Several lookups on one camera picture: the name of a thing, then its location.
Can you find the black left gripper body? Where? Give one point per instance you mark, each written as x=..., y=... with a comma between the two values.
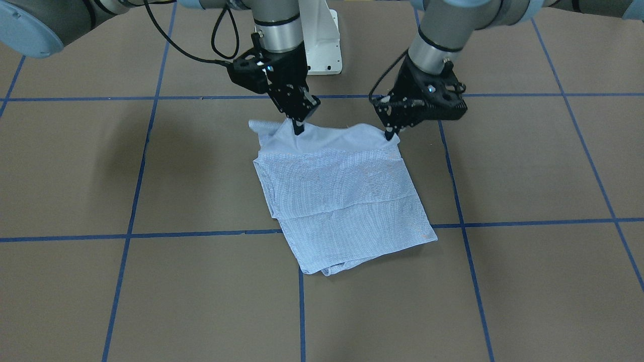
x=402, y=88

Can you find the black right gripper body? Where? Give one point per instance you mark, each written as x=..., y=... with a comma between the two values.
x=290, y=70

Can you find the light blue striped shirt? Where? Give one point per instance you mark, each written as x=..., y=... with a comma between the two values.
x=342, y=196

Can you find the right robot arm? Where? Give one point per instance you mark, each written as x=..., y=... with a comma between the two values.
x=39, y=29

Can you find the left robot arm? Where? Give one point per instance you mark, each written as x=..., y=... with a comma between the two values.
x=446, y=26

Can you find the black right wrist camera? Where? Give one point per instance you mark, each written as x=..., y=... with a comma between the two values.
x=249, y=70

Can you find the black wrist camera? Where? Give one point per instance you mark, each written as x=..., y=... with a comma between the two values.
x=249, y=70
x=446, y=100

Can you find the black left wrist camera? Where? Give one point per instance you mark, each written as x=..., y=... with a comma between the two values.
x=446, y=100

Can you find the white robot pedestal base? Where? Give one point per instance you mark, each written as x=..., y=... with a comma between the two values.
x=321, y=34

